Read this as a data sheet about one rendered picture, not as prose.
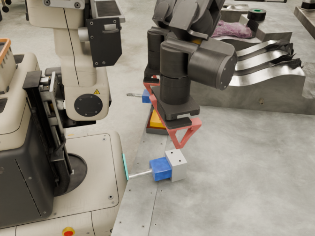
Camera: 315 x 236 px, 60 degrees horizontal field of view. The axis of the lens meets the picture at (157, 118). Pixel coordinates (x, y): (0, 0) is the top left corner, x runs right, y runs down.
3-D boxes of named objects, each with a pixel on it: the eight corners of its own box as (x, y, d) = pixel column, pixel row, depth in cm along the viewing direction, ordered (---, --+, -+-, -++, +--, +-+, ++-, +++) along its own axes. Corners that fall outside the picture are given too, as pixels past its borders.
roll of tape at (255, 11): (266, 20, 123) (268, 13, 121) (249, 20, 123) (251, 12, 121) (261, 15, 129) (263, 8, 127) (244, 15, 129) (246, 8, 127)
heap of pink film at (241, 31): (198, 45, 113) (200, 26, 108) (189, 31, 127) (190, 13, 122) (258, 42, 116) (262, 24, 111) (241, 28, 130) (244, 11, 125)
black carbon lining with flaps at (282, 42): (194, 77, 89) (197, 49, 83) (196, 56, 102) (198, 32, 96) (306, 85, 85) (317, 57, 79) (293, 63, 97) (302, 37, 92)
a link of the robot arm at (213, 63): (197, 23, 53) (182, -4, 45) (255, 36, 47) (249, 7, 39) (171, 78, 52) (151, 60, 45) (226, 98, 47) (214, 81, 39)
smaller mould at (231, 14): (212, 22, 155) (213, 9, 151) (212, 14, 167) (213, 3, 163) (248, 24, 153) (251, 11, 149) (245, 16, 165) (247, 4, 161)
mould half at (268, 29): (172, 63, 113) (173, 38, 106) (162, 40, 133) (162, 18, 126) (285, 56, 118) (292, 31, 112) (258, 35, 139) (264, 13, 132)
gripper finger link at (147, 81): (168, 93, 87) (169, 66, 81) (165, 105, 81) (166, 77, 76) (147, 91, 88) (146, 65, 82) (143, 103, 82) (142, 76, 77)
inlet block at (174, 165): (131, 193, 61) (130, 177, 57) (126, 176, 64) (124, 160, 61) (185, 178, 64) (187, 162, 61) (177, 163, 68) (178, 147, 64)
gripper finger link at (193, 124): (185, 130, 60) (188, 94, 54) (199, 151, 54) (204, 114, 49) (155, 136, 58) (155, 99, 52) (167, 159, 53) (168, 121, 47)
